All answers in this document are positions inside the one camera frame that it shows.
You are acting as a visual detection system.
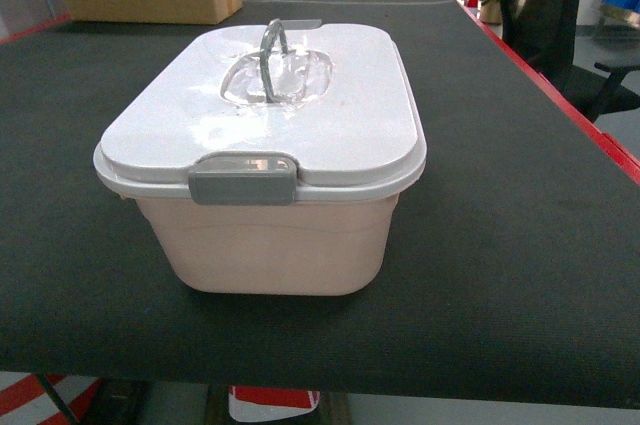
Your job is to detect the pink plastic storage box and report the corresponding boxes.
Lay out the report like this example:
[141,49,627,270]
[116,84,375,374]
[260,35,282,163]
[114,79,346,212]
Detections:
[136,195,398,296]

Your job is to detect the white box lid grey handle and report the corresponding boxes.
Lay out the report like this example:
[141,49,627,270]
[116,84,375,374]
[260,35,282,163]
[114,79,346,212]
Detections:
[93,24,427,205]

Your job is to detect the black office chair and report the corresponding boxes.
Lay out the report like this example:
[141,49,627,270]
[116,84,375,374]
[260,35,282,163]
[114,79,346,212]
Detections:
[499,0,639,122]

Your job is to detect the red white floor marker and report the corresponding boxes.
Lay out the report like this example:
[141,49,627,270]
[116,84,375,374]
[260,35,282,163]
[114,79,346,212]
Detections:
[228,386,321,423]

